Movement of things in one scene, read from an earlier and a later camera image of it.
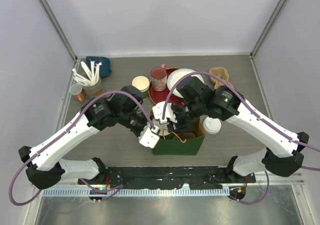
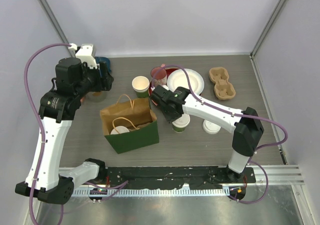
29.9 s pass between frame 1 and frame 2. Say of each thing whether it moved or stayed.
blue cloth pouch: stayed
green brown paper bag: moved
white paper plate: stayed
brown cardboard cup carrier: stayed
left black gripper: moved
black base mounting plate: stayed
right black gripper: moved
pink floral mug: stayed
